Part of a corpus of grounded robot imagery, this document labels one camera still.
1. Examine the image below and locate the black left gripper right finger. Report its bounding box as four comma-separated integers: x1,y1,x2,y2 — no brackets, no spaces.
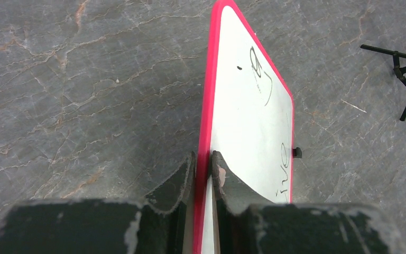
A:
211,151,406,253

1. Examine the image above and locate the pink framed whiteboard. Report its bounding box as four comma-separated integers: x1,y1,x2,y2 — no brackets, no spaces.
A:
192,1,294,253

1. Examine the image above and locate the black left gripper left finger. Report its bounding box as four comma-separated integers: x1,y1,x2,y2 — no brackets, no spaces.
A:
0,152,196,253

